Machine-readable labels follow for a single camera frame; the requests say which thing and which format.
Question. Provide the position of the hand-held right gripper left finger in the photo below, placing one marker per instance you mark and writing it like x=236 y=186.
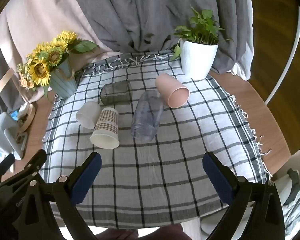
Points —
x=86 y=177

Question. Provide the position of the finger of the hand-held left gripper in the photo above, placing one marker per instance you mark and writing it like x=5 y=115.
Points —
x=6 y=165
x=33 y=165

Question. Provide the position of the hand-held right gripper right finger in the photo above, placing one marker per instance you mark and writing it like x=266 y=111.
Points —
x=217 y=180

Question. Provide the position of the brown checked paper cup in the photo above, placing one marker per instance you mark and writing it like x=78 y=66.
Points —
x=106 y=127

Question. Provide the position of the small white cup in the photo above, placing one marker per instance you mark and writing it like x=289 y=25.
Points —
x=88 y=115

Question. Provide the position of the tall clear plastic cup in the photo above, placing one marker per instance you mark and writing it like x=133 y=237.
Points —
x=148 y=116

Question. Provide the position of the grey translucent glass cup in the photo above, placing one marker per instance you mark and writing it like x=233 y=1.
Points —
x=116 y=92

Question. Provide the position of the pink cup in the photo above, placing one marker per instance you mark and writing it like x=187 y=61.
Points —
x=170 y=90

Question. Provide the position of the white box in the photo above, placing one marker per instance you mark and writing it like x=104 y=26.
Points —
x=2 y=132

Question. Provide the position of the round wooden base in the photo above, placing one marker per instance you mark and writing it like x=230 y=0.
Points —
x=29 y=116

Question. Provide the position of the black white checked tablecloth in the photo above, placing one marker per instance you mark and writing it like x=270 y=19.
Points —
x=152 y=170

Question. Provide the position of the wooden stand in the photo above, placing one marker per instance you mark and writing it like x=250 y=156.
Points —
x=2 y=85

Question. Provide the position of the sunflower bouquet in blue pot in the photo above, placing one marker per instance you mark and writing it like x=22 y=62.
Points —
x=61 y=80

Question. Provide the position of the green plant in white pot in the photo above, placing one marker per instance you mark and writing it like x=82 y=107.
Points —
x=196 y=57

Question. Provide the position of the white curved tube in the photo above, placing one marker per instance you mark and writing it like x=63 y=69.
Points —
x=290 y=62

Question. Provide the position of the beige cloth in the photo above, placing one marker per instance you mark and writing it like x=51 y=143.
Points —
x=45 y=12

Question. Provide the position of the grey curtain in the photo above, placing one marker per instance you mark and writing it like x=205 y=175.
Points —
x=140 y=12

